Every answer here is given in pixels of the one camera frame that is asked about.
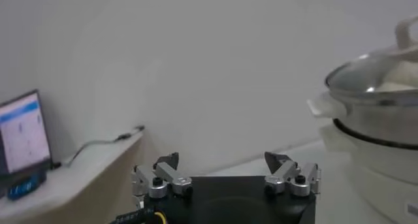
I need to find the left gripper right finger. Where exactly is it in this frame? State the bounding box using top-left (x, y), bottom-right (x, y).
top-left (263, 151), bottom-right (322, 199)

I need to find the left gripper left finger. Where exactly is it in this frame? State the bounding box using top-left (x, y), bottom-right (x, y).
top-left (130, 152), bottom-right (194, 200)

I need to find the round glass lid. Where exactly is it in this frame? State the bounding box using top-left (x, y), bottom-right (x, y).
top-left (324, 14), bottom-right (418, 99)

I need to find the white steamed baozi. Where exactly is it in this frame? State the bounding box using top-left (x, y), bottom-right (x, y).
top-left (375, 60), bottom-right (418, 93)

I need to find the stainless steel steamer basket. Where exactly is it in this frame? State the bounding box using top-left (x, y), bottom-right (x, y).
top-left (306, 88), bottom-right (418, 148)

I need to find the small grey adapter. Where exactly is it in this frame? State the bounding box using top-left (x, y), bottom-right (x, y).
top-left (115, 124), bottom-right (146, 142)

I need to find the white side table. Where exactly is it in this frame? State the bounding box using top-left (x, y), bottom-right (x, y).
top-left (0, 129), bottom-right (145, 224)

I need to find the white electric cooker base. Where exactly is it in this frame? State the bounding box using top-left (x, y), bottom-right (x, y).
top-left (317, 117), bottom-right (418, 224)

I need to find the blue computer mouse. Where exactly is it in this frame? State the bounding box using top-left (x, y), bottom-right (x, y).
top-left (6, 170), bottom-right (47, 200)

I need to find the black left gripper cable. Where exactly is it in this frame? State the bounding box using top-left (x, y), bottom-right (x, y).
top-left (108, 206), bottom-right (168, 224)

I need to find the black cable on side table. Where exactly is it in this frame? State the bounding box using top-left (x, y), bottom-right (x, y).
top-left (51, 132), bottom-right (132, 169)

